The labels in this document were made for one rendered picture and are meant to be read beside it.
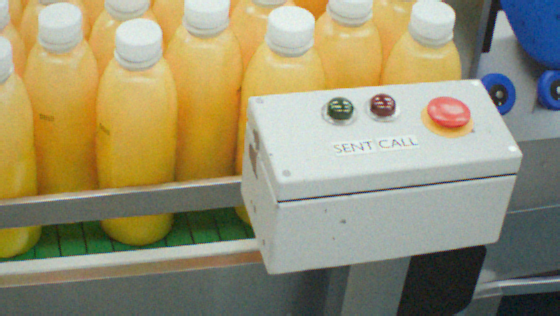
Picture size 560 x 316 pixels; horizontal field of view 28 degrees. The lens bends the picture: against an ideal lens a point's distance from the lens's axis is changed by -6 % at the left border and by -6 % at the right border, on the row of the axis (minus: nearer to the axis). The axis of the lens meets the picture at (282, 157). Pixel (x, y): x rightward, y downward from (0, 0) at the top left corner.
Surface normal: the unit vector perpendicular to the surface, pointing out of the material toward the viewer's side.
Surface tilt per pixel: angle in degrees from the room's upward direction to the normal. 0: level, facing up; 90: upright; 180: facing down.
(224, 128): 90
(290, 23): 0
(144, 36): 0
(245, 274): 90
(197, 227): 0
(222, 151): 90
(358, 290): 90
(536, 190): 70
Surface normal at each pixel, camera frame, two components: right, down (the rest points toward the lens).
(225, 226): 0.08, -0.75
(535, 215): 0.20, 0.87
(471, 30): -0.97, 0.10
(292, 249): 0.24, 0.65
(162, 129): 0.66, 0.54
